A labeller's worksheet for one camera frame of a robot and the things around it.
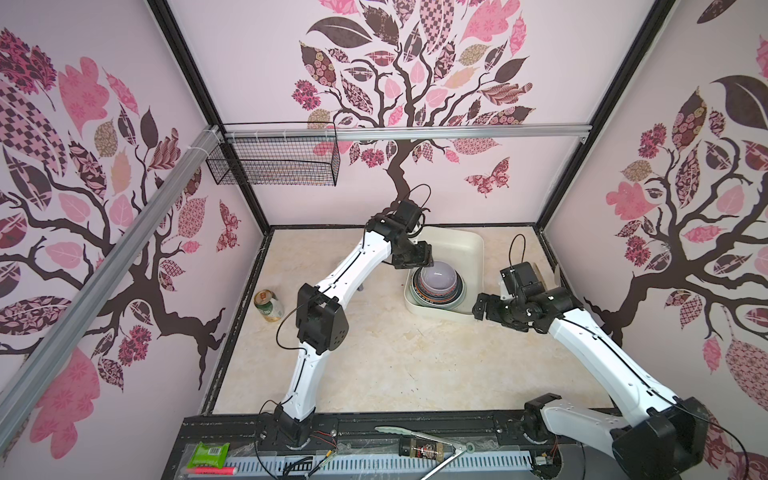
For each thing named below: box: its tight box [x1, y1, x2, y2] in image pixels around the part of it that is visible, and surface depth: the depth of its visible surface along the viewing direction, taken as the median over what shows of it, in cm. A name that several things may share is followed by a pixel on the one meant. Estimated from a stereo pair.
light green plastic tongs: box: [375, 426, 476, 480], surface depth 72 cm
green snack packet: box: [186, 441, 230, 469], surface depth 71 cm
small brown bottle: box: [398, 436, 445, 462], surface depth 70 cm
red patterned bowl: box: [413, 267, 464, 305], surface depth 97 cm
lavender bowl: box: [418, 261, 458, 293], surface depth 95 cm
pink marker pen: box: [186, 467, 237, 475], surface depth 70 cm
